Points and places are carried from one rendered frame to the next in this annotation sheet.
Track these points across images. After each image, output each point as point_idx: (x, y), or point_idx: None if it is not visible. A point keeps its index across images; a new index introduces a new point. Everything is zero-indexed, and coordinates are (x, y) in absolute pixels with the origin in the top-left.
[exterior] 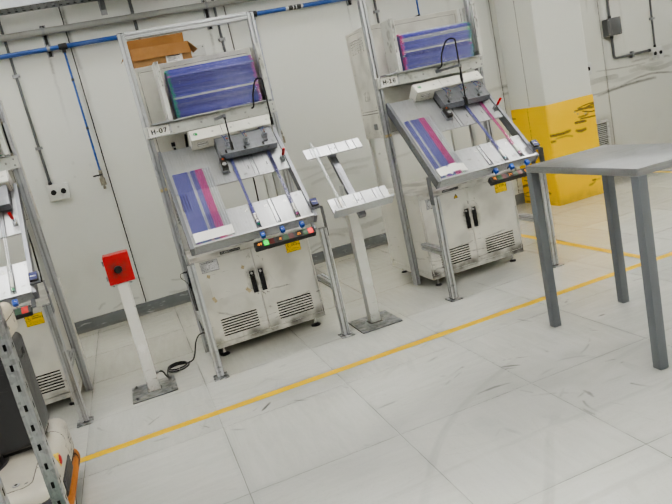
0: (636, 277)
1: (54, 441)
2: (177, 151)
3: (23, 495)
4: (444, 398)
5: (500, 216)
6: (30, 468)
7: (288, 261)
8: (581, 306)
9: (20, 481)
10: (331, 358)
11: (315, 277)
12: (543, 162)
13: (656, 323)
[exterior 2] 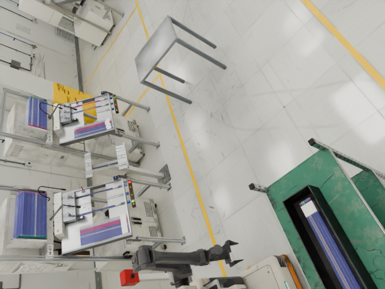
0: (169, 79)
1: (238, 275)
2: (63, 243)
3: (274, 264)
4: (224, 133)
5: (121, 121)
6: (257, 273)
7: (130, 205)
8: (181, 95)
9: (266, 272)
10: (185, 188)
11: (137, 197)
12: (140, 77)
13: (215, 61)
